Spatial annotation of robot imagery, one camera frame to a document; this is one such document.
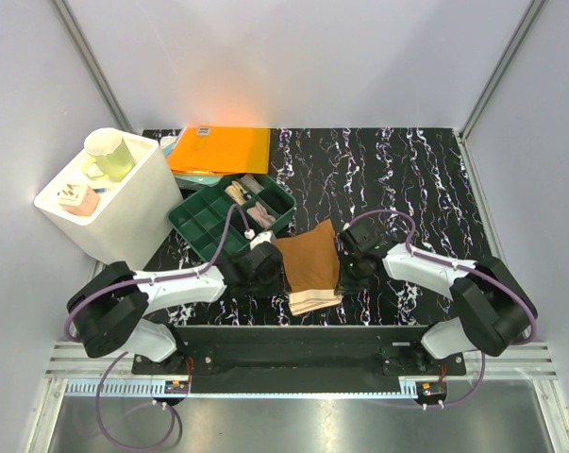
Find brown boxer briefs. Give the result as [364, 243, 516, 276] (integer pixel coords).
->
[276, 219, 343, 316]

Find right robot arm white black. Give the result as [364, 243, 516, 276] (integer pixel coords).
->
[337, 221, 538, 375]

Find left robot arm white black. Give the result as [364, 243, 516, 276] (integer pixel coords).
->
[65, 242, 283, 374]

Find pink rolled sock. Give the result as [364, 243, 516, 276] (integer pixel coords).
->
[247, 202, 276, 229]

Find green divided organizer tray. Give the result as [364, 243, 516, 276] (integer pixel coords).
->
[168, 174, 296, 261]

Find beige rolled sock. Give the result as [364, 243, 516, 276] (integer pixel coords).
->
[225, 181, 255, 206]

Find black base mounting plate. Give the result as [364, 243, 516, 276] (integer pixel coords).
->
[131, 327, 481, 376]

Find grey rolled sock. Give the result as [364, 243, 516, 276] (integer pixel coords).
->
[240, 174, 265, 194]

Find orange and teal folders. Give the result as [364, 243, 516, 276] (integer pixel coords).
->
[159, 126, 271, 190]

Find white storage bin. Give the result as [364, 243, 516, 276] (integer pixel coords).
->
[34, 132, 182, 270]

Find yellow green cup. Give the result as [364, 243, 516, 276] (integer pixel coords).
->
[81, 127, 135, 182]

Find pink box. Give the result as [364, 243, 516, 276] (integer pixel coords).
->
[58, 183, 100, 217]

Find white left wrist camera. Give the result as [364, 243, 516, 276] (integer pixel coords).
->
[243, 229, 276, 250]

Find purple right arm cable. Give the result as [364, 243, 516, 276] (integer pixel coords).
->
[344, 210, 539, 410]

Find aluminium front rail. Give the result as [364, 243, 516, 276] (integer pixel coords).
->
[45, 342, 557, 399]

